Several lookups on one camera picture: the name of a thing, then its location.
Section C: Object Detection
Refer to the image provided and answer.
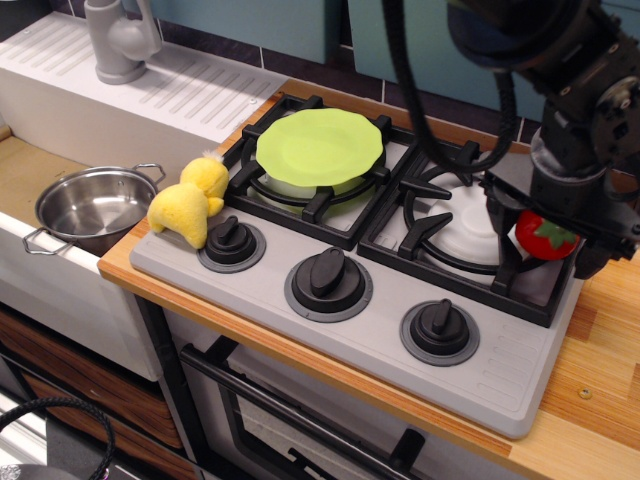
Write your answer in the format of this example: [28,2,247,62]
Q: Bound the yellow stuffed duck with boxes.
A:
[147,152,230,250]

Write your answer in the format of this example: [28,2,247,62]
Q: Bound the black oven door handle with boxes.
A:
[179,344,424,479]

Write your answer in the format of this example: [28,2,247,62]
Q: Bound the black burner grate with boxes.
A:
[224,94,416,251]
[358,140,582,328]

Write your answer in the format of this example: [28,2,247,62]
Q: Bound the black stove knob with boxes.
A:
[197,216,267,274]
[284,247,373,323]
[400,299,480,367]

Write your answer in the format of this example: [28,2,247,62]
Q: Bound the light green plastic plate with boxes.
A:
[256,108,384,187]

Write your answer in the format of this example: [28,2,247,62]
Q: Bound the white right burner disc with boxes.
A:
[424,173,499,276]

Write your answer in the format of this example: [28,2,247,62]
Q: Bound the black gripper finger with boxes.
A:
[486,192,520,238]
[574,237,621,280]

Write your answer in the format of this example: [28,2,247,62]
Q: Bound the red toy strawberry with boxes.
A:
[515,210,581,261]

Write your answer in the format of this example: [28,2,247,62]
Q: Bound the black left stove knob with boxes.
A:
[197,216,267,274]

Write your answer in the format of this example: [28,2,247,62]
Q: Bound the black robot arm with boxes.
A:
[447,1,639,279]

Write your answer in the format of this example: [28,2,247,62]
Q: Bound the black left burner grate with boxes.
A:
[224,94,416,251]

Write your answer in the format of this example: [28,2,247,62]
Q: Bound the black braided foreground cable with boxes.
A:
[0,394,117,480]

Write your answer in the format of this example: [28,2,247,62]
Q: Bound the grey toy faucet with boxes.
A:
[84,0,162,85]

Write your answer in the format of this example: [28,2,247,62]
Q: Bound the black middle stove knob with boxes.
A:
[284,247,373,323]

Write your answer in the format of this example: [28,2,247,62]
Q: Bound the grey toy stove top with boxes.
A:
[128,92,599,441]

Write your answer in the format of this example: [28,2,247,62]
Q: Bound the white toy sink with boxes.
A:
[1,13,285,381]

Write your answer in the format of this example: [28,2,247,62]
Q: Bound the black right stove knob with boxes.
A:
[400,299,480,367]

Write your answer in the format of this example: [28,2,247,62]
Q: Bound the black right burner grate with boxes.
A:
[358,140,582,328]

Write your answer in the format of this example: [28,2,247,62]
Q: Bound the stainless steel pot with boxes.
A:
[22,163,166,257]

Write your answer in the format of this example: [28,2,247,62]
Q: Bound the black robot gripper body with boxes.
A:
[487,149,639,260]

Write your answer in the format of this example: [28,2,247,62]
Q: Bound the wooden drawer fronts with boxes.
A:
[1,305,197,480]

